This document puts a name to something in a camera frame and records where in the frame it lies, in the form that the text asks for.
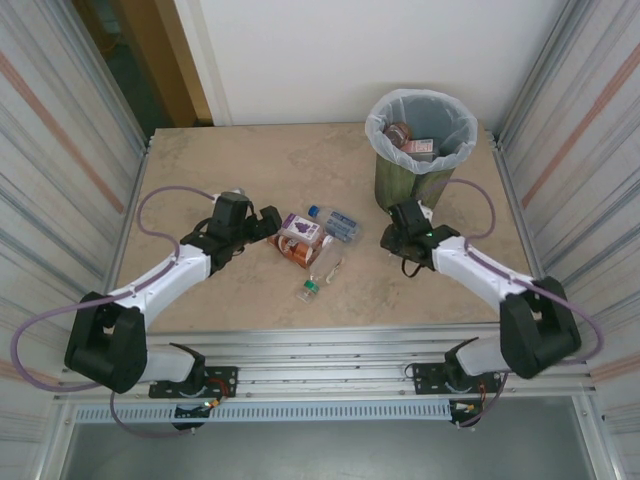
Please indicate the brown tea bottle white cap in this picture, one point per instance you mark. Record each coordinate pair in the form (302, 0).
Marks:
(295, 253)

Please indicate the purple juice carton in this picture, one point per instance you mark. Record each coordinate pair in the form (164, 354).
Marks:
(300, 228)

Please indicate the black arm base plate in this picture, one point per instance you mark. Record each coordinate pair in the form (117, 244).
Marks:
(225, 377)
(425, 377)

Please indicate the blue cap grey label bottle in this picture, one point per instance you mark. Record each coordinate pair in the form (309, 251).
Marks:
(340, 225)

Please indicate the white plastic bin liner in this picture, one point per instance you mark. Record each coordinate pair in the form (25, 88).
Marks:
(380, 140)

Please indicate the small green cap bottle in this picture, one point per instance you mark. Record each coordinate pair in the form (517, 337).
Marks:
(307, 291)

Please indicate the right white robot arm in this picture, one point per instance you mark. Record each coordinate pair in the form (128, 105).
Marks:
(475, 270)

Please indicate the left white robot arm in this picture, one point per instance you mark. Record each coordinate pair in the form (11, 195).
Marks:
(160, 280)

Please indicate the white door frame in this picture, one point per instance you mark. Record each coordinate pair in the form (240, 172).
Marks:
(200, 50)

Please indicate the clear crushed bottle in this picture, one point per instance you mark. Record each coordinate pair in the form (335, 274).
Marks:
(327, 262)

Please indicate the yellow power connector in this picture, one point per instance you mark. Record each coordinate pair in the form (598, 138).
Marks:
(214, 403)
(469, 407)

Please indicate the brown wooden door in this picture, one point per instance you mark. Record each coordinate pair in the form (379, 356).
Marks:
(165, 50)

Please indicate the aluminium rail frame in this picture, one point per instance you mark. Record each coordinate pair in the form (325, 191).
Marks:
(320, 350)

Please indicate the dark green waste bin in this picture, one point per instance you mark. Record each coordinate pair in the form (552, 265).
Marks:
(395, 187)

